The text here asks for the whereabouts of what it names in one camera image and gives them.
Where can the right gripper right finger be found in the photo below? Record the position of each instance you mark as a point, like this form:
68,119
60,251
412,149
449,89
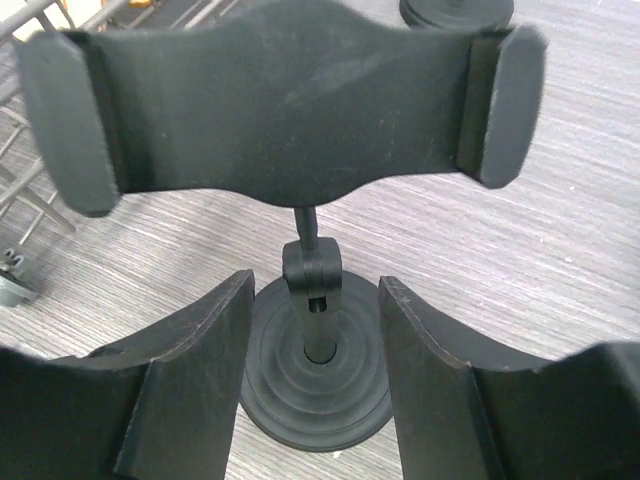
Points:
469,407

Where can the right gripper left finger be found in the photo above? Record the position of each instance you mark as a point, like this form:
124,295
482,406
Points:
158,404

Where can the black phone stand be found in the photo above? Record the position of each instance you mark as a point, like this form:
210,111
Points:
294,104
457,14

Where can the grey wire dish rack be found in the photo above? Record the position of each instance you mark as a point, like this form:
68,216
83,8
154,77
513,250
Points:
21,19

